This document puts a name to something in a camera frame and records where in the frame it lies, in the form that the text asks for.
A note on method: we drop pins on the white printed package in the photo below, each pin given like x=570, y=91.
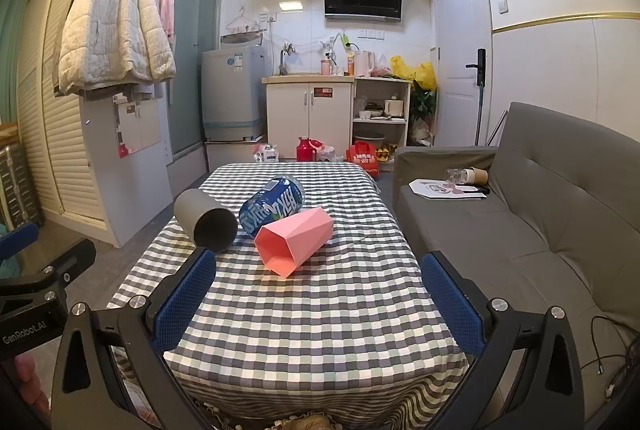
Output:
x=265, y=153

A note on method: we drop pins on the red shopping bag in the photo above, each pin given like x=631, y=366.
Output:
x=363, y=156

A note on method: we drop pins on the grey cup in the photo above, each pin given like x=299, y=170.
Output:
x=206, y=220

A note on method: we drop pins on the white sink cabinet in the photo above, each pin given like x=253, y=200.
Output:
x=308, y=115

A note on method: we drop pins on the metal faucet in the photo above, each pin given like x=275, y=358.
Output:
x=284, y=59

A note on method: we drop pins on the white electric kettle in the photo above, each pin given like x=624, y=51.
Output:
x=363, y=62

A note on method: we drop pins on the white open shelf unit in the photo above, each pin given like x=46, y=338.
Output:
x=382, y=115

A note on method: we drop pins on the pink soap bottle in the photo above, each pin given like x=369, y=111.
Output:
x=326, y=65

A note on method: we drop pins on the pink faceted cup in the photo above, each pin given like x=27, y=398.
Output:
x=295, y=241

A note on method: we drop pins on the clear glass jar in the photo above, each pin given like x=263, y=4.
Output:
x=456, y=175

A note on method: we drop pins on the yellow plastic bag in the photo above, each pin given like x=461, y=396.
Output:
x=414, y=72

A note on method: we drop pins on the person's left hand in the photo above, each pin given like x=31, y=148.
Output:
x=31, y=382

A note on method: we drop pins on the grey sofa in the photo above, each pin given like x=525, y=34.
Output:
x=510, y=230

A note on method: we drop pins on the grey washing machine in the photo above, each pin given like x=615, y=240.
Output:
x=232, y=92

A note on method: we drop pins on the louvred wardrobe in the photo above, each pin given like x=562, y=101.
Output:
x=55, y=110

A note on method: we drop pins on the white paper sheet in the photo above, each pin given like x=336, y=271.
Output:
x=447, y=189

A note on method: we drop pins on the red thermos jug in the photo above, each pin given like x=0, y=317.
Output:
x=305, y=149

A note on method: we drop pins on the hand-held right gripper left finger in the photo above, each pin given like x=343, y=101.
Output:
x=185, y=300

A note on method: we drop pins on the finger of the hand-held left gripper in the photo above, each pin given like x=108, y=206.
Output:
x=20, y=241
x=75, y=257

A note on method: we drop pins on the white low cabinet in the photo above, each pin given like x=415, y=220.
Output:
x=130, y=155

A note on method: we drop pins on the white door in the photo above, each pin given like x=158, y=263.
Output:
x=457, y=55

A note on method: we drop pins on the white puffer jacket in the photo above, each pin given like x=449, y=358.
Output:
x=117, y=25

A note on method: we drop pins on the green potted plant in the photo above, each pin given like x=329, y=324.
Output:
x=422, y=102

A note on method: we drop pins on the brown paper cup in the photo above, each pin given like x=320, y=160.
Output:
x=477, y=176

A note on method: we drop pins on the frosted glass sliding door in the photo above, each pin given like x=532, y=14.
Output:
x=192, y=50

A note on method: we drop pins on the blue drink can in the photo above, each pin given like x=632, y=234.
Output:
x=272, y=206

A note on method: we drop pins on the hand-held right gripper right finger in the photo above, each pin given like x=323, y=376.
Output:
x=452, y=305

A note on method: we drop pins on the pink hanging garment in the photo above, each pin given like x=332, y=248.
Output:
x=166, y=12

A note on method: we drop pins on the grey checkered tablecloth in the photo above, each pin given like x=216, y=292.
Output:
x=300, y=310

